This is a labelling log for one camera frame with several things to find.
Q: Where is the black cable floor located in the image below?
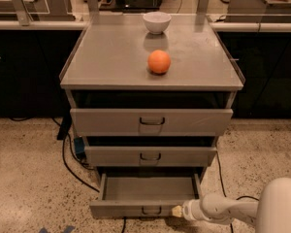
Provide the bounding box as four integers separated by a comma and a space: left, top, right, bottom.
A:
10, 116, 101, 193
215, 150, 260, 233

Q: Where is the black cable right floor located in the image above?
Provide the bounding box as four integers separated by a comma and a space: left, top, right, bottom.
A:
215, 150, 260, 233

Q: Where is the grey drawer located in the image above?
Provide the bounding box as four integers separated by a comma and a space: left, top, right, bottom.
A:
85, 147, 216, 167
90, 174, 200, 217
71, 109, 233, 136

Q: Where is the grey background table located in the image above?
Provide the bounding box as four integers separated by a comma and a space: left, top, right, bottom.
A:
0, 0, 75, 21
225, 0, 291, 23

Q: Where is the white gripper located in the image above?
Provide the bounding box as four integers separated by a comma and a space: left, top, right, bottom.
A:
172, 200, 204, 221

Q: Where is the black cable left floor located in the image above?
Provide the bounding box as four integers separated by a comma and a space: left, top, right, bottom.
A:
10, 116, 101, 193

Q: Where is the white counter rail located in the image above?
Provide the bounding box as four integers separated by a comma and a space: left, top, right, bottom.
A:
0, 20, 291, 33

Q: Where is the grey background table right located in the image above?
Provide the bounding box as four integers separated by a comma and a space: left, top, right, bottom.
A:
225, 0, 291, 23

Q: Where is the blue power box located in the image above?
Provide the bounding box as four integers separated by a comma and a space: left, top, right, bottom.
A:
74, 137, 84, 157

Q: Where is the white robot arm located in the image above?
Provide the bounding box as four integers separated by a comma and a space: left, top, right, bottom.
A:
172, 178, 291, 233

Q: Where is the grey top drawer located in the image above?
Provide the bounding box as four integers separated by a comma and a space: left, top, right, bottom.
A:
71, 109, 233, 136

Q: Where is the grey background table left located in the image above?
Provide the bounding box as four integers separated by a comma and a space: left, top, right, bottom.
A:
0, 0, 75, 21

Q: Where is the grey middle drawer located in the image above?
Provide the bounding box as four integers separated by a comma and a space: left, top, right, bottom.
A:
85, 147, 216, 167

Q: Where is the grey bottom drawer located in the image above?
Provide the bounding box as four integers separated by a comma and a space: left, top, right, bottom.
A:
90, 174, 200, 217

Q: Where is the orange fruit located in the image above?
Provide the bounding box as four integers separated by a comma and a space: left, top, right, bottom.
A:
147, 50, 171, 75

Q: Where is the grey metal drawer cabinet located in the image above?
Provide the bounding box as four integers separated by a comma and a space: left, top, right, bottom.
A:
61, 15, 243, 175

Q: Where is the white bowl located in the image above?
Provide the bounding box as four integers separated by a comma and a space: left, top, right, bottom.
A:
143, 12, 172, 34

